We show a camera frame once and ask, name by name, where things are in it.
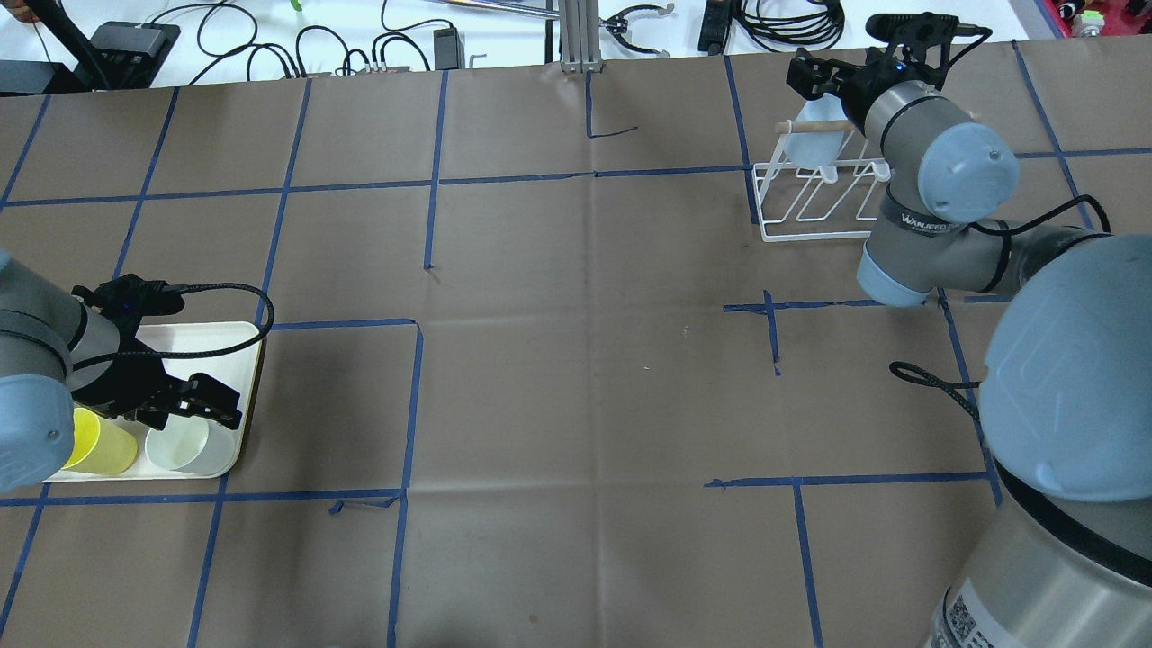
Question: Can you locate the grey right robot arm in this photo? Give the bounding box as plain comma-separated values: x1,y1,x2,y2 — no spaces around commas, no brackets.
787,46,1151,647

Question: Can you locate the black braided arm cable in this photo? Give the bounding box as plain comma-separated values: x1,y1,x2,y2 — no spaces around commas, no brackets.
889,360,986,424

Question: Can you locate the yellow plastic cup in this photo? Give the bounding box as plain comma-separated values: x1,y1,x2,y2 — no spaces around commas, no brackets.
63,407,139,476

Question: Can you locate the light blue plastic cup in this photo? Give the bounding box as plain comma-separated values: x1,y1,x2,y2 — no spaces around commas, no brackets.
785,95,849,169

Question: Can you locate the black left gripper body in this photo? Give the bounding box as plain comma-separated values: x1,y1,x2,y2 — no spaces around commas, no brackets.
85,337,179,419

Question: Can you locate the black usb hub box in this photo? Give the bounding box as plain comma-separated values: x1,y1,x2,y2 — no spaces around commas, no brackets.
91,22,181,90

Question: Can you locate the black power adapter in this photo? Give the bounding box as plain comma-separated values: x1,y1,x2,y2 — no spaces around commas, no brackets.
433,27,465,70

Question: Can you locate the pale green plastic cup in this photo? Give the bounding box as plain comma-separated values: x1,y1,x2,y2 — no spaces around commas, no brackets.
144,416,238,477

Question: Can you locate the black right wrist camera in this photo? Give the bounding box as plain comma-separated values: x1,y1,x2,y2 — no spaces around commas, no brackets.
865,12,958,63

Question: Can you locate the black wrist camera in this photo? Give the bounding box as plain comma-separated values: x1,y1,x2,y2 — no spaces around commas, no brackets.
865,12,958,63
70,274,189,321

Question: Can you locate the cream plastic tray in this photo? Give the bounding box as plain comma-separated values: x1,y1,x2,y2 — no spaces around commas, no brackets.
40,322,264,484

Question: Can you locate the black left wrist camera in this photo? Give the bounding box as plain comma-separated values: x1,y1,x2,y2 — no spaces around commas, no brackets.
70,274,189,321

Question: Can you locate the white wire cup rack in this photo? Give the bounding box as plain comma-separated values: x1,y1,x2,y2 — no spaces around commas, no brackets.
752,118,892,243

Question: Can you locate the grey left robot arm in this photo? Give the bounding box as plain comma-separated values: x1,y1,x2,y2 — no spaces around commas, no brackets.
1,251,242,491

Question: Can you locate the aluminium frame post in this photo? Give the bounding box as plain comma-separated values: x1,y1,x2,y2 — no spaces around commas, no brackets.
558,0,602,75

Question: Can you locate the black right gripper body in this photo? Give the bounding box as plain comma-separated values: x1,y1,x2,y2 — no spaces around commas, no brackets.
827,58,901,134

